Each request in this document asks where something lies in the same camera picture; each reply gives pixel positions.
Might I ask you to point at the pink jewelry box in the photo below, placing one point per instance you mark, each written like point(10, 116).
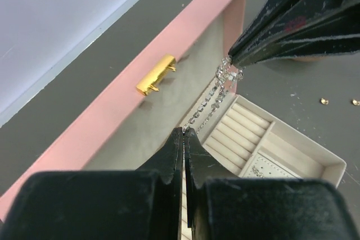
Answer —
point(169, 82)

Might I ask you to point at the small gold earring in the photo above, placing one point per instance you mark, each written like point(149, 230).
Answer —
point(324, 101)
point(355, 102)

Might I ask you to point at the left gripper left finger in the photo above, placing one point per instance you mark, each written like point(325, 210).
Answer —
point(107, 204)

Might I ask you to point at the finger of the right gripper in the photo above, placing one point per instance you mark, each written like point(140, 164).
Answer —
point(299, 28)

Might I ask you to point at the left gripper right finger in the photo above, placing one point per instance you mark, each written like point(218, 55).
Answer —
point(221, 205)

